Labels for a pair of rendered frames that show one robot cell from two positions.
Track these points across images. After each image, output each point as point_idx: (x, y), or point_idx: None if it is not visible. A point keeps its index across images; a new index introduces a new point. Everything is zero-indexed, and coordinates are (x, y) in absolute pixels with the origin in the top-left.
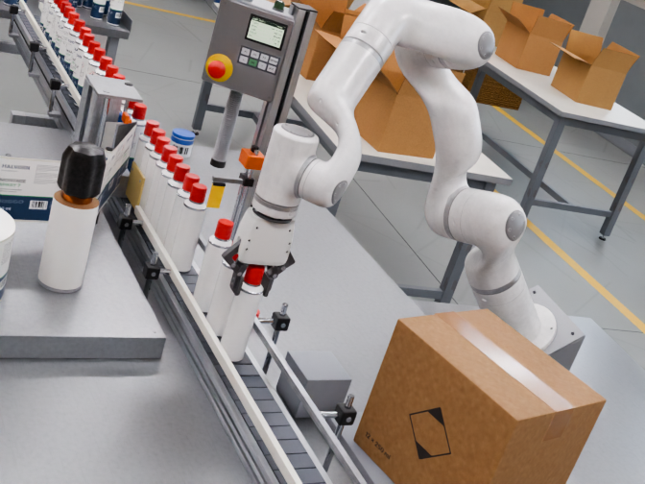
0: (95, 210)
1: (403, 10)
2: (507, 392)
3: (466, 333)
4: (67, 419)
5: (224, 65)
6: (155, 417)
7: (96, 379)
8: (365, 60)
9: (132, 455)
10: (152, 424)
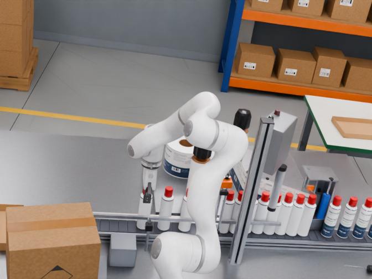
0: (195, 163)
1: (195, 98)
2: (25, 213)
3: (75, 221)
4: (113, 190)
5: None
6: (113, 210)
7: (138, 201)
8: (176, 112)
9: (91, 200)
10: (108, 208)
